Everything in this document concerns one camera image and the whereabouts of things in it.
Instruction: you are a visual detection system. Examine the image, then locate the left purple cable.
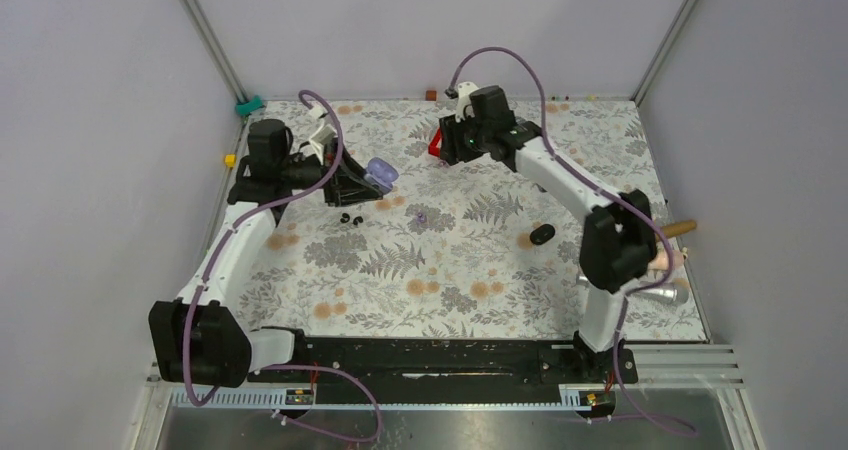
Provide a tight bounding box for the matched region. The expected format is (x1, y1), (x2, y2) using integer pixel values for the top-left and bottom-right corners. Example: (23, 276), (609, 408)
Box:
(180, 89), (386, 445)

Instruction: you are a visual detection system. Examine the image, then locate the pink cylinder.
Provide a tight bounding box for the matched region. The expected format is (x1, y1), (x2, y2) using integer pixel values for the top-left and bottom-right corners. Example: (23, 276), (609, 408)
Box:
(648, 247), (689, 275)

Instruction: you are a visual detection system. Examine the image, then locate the red open box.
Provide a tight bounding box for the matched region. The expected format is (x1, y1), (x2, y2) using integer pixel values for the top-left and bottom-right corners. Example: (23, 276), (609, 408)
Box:
(427, 128), (442, 159)

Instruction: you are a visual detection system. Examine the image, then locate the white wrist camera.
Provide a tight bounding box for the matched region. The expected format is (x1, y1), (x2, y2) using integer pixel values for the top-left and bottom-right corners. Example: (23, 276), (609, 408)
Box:
(444, 81), (480, 122)
(308, 105), (337, 165)

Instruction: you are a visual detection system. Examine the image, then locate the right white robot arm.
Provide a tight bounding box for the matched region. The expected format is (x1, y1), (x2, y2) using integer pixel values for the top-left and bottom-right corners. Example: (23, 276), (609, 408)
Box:
(439, 82), (658, 382)

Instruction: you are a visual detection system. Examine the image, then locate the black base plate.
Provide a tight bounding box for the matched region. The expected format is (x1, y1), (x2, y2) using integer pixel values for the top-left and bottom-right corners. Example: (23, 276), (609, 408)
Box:
(247, 336), (639, 405)

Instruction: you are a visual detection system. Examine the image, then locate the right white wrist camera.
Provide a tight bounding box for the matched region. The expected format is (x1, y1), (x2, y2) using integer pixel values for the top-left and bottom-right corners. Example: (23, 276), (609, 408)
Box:
(444, 81), (480, 122)

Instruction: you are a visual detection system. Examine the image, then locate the silver metal cylinder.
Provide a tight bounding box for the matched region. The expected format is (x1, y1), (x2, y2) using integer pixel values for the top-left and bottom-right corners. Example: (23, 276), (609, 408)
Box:
(600, 279), (691, 306)

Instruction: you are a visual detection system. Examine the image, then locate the black earbud case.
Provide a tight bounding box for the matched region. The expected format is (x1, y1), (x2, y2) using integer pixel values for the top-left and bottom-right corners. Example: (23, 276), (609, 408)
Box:
(529, 224), (556, 246)

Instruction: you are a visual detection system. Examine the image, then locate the purple cable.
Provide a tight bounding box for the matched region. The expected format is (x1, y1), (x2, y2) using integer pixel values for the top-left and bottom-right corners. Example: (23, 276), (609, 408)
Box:
(180, 89), (386, 445)
(447, 46), (698, 436)

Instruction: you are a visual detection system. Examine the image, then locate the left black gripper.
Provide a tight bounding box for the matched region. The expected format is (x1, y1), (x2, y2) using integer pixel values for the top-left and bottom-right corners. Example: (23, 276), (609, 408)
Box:
(281, 138), (385, 207)

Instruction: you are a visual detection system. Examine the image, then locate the lavender earbud charging case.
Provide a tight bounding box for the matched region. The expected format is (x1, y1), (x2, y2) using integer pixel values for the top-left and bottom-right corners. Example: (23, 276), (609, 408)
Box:
(364, 157), (399, 194)

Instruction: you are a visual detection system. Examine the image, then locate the teal block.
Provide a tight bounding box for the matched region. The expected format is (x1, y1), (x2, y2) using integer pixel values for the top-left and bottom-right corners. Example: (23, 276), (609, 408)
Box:
(235, 95), (265, 118)

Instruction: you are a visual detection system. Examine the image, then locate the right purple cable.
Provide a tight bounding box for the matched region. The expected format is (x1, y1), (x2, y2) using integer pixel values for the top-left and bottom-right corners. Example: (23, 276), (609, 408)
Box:
(447, 46), (698, 436)

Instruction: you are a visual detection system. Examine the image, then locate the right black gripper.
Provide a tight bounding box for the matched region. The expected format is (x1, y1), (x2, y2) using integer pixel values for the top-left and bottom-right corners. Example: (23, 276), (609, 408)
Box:
(439, 109), (493, 166)

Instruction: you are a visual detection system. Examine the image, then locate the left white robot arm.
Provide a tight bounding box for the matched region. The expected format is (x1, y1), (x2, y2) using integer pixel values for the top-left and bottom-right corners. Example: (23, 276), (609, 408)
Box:
(148, 116), (398, 388)

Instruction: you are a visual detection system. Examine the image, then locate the floral patterned mat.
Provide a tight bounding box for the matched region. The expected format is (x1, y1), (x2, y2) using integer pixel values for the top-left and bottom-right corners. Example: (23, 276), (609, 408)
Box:
(225, 99), (709, 342)

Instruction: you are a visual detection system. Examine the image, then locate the wooden handle stick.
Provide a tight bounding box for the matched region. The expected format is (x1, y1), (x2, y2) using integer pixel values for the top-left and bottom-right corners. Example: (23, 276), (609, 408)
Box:
(660, 220), (698, 239)

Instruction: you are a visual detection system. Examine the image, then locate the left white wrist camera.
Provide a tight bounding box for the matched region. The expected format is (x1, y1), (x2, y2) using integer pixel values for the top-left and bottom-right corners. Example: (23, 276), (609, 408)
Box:
(308, 105), (337, 165)

